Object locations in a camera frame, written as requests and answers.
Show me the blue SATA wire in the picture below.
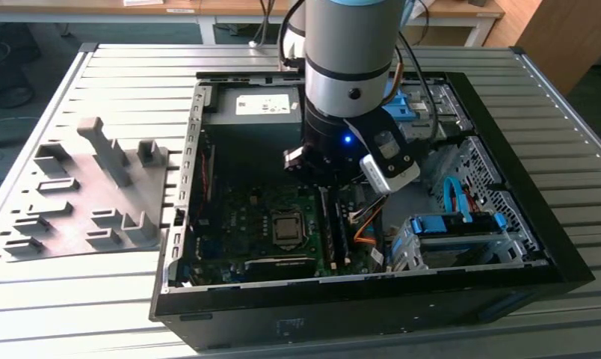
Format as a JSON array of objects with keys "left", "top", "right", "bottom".
[{"left": 442, "top": 175, "right": 474, "bottom": 224}]

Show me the CPU socket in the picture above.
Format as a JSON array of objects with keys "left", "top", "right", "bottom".
[{"left": 268, "top": 211, "right": 310, "bottom": 248}]

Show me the hard disk in blue carrier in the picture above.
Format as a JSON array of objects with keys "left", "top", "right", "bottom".
[{"left": 408, "top": 213, "right": 506, "bottom": 235}]

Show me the wooden desk with grey frame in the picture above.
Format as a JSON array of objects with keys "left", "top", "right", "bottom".
[{"left": 0, "top": 0, "right": 282, "bottom": 46}]

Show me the black office chair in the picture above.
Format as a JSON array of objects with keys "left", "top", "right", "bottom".
[{"left": 0, "top": 22, "right": 37, "bottom": 109}]

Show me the metal drive cage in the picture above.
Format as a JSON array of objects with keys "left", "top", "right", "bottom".
[{"left": 394, "top": 81, "right": 476, "bottom": 162}]

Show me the green motherboard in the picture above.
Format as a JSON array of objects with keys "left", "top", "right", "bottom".
[{"left": 188, "top": 181, "right": 382, "bottom": 280}]

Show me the metal disk bay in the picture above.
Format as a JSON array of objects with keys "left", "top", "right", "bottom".
[{"left": 387, "top": 212, "right": 526, "bottom": 272}]

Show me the grey power supply unit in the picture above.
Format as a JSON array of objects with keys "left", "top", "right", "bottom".
[{"left": 203, "top": 86, "right": 306, "bottom": 180}]

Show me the silver CPU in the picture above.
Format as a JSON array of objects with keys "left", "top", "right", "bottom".
[{"left": 275, "top": 218, "right": 302, "bottom": 240}]

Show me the black PC case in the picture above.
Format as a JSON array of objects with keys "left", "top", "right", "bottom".
[{"left": 148, "top": 70, "right": 595, "bottom": 352}]

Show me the grey parts rack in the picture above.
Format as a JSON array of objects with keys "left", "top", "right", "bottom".
[{"left": 0, "top": 116, "right": 181, "bottom": 265}]

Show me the wooden desk with white frame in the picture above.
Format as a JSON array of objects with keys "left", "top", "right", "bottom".
[{"left": 404, "top": 0, "right": 506, "bottom": 48}]

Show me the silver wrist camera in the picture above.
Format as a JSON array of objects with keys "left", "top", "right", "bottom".
[{"left": 358, "top": 155, "right": 422, "bottom": 194}]

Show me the blue drive latch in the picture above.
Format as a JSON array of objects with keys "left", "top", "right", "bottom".
[{"left": 382, "top": 93, "right": 416, "bottom": 121}]

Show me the orange wire bundle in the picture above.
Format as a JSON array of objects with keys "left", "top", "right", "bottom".
[{"left": 352, "top": 224, "right": 382, "bottom": 246}]

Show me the black graphics card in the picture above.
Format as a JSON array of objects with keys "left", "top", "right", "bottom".
[{"left": 243, "top": 254, "right": 318, "bottom": 281}]

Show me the wooden cabinet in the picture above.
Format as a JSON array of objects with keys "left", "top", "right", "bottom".
[{"left": 496, "top": 0, "right": 601, "bottom": 96}]

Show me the installed black RAM stick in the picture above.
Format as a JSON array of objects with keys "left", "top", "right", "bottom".
[{"left": 332, "top": 197, "right": 352, "bottom": 267}]

